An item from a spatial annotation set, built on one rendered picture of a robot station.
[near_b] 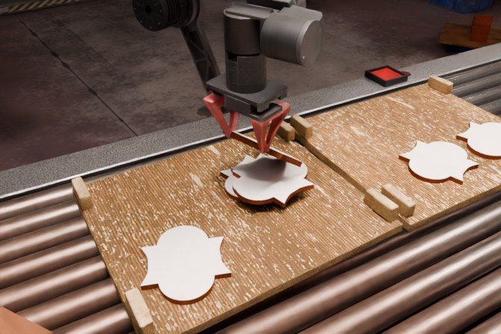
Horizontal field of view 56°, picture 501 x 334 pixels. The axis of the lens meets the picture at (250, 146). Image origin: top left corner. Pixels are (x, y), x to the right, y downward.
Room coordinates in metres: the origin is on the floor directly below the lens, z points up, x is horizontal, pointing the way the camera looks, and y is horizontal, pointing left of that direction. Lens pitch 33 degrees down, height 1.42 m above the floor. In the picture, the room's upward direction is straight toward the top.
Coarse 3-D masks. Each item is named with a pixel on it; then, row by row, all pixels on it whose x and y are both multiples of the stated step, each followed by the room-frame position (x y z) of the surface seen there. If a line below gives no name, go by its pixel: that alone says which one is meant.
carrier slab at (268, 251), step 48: (240, 144) 0.76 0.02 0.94; (288, 144) 0.76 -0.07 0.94; (96, 192) 0.61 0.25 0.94; (144, 192) 0.61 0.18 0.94; (192, 192) 0.61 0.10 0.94; (336, 192) 0.61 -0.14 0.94; (96, 240) 0.50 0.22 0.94; (144, 240) 0.50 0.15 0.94; (240, 240) 0.50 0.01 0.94; (288, 240) 0.50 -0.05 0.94; (336, 240) 0.50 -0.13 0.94; (240, 288) 0.41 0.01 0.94
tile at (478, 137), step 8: (472, 128) 0.80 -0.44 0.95; (480, 128) 0.80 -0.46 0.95; (488, 128) 0.80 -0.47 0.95; (496, 128) 0.80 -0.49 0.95; (456, 136) 0.78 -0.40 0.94; (464, 136) 0.77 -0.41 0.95; (472, 136) 0.77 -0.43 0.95; (480, 136) 0.77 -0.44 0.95; (488, 136) 0.77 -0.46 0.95; (496, 136) 0.77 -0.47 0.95; (472, 144) 0.75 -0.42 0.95; (480, 144) 0.75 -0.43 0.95; (488, 144) 0.75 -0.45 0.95; (496, 144) 0.75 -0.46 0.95; (472, 152) 0.73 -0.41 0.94; (480, 152) 0.72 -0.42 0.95; (488, 152) 0.72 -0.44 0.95; (496, 152) 0.72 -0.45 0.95
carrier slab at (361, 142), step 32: (384, 96) 0.96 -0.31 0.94; (416, 96) 0.96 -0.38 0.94; (448, 96) 0.96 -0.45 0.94; (320, 128) 0.82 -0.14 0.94; (352, 128) 0.82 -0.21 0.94; (384, 128) 0.82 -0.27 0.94; (416, 128) 0.82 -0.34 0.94; (448, 128) 0.82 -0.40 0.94; (352, 160) 0.71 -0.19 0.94; (384, 160) 0.71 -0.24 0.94; (480, 160) 0.71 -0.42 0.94; (416, 192) 0.61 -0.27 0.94; (448, 192) 0.61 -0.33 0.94; (480, 192) 0.61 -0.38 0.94; (416, 224) 0.54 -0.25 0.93
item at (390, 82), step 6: (384, 66) 1.15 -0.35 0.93; (390, 66) 1.15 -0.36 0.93; (366, 72) 1.12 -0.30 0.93; (402, 72) 1.11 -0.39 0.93; (372, 78) 1.10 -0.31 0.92; (378, 78) 1.08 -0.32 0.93; (396, 78) 1.07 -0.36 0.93; (402, 78) 1.08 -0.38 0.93; (384, 84) 1.06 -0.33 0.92; (390, 84) 1.06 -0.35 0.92
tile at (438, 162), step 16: (416, 144) 0.75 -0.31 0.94; (432, 144) 0.75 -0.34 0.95; (448, 144) 0.75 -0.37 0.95; (416, 160) 0.69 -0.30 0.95; (432, 160) 0.69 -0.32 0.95; (448, 160) 0.69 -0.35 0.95; (464, 160) 0.69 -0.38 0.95; (416, 176) 0.65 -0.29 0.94; (432, 176) 0.64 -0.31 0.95; (448, 176) 0.64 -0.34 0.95
